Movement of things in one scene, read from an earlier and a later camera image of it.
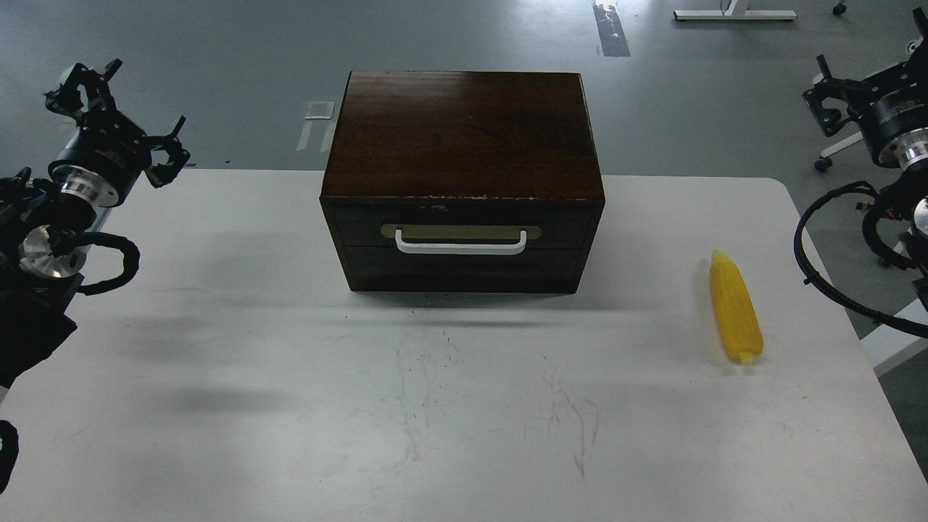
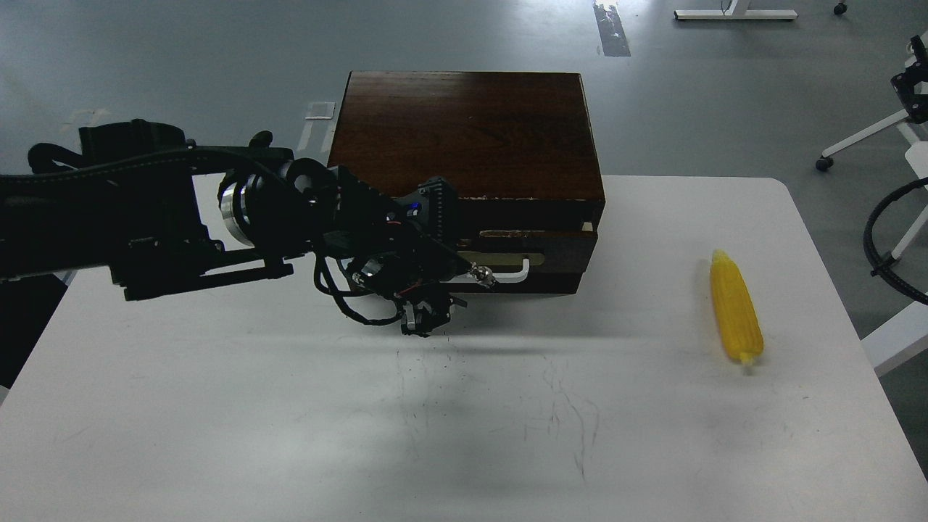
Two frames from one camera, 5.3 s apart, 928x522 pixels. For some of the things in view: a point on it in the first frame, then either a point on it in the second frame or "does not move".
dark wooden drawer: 548,222 → 528,251
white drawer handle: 460,249 → 514,278
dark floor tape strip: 611,33 does not move
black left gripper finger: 96,89 → 483,275
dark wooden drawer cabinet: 462,183 does not move
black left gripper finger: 162,174 → 422,316
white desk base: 736,11 does not move
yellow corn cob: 740,325 does not move
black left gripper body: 102,159 → 408,245
